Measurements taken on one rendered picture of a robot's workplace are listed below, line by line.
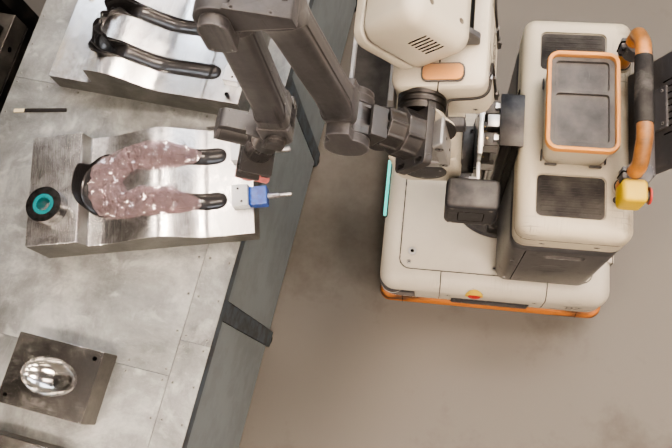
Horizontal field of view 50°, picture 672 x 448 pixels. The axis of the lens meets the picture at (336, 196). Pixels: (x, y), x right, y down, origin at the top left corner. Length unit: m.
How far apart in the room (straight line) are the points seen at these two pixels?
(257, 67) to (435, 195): 1.22
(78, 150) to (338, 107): 0.78
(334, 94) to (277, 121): 0.14
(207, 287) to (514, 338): 1.11
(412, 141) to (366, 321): 1.24
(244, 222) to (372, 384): 0.93
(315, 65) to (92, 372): 0.89
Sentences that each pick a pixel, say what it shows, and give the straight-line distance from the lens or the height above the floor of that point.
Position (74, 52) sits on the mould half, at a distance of 1.93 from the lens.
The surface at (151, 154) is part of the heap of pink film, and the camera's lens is 1.66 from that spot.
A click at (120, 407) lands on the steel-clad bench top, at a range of 1.69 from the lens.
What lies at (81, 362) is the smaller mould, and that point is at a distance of 1.65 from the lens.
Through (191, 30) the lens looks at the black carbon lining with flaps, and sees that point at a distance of 1.82.
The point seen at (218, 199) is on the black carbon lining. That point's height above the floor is 0.85.
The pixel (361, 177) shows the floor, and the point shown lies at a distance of 2.51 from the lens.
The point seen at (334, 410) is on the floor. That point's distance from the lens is 2.37.
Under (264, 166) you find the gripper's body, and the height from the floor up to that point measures 1.07.
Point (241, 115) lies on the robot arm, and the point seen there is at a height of 1.21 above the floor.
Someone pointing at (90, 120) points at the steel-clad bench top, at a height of 0.80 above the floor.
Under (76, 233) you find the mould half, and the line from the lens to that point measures 1.68.
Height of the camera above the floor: 2.36
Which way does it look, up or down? 71 degrees down
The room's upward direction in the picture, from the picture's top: 20 degrees counter-clockwise
